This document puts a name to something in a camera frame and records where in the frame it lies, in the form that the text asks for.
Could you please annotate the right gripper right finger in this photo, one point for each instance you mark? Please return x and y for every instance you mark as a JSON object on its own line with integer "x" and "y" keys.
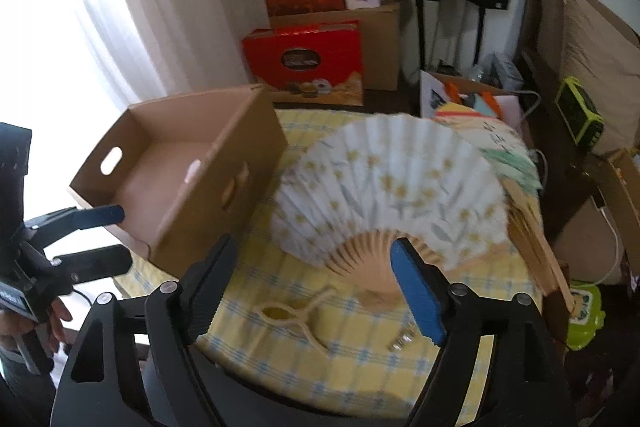
{"x": 424, "y": 288}

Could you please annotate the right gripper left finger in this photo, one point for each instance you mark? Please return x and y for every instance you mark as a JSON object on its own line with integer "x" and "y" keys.
{"x": 204, "y": 284}

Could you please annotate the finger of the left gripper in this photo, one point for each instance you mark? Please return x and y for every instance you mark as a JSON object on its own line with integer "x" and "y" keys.
{"x": 88, "y": 266}
{"x": 49, "y": 228}

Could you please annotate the white floral folding fan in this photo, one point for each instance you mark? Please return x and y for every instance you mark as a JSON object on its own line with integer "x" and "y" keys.
{"x": 343, "y": 203}

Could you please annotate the colourful paddle fan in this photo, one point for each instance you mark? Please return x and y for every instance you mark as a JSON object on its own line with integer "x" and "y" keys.
{"x": 499, "y": 144}

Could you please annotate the person's left hand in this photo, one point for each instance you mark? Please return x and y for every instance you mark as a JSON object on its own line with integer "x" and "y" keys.
{"x": 13, "y": 325}

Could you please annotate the pearl hair clip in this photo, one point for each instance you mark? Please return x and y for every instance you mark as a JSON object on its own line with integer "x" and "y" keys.
{"x": 404, "y": 338}

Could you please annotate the open cardboard box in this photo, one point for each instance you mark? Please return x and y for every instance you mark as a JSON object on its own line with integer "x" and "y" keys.
{"x": 186, "y": 170}

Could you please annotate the brown wooden folding fan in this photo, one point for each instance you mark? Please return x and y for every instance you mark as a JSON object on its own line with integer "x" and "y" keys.
{"x": 527, "y": 235}

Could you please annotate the green toy case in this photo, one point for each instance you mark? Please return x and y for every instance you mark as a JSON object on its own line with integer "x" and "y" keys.
{"x": 586, "y": 318}

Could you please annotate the floor box with papers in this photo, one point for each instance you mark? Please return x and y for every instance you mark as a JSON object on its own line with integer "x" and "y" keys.
{"x": 437, "y": 90}

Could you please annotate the white curtain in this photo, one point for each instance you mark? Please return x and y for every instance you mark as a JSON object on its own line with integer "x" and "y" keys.
{"x": 69, "y": 68}

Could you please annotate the lime green radio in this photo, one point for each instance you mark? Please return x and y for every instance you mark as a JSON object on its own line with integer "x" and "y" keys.
{"x": 581, "y": 116}

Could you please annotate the cardboard box of clutter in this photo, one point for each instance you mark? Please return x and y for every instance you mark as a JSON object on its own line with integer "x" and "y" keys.
{"x": 617, "y": 177}

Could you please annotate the red chocolate gift box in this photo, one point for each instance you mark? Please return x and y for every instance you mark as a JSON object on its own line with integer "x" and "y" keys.
{"x": 309, "y": 64}

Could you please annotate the large brown cardboard box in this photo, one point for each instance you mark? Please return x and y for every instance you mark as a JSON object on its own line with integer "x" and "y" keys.
{"x": 380, "y": 39}

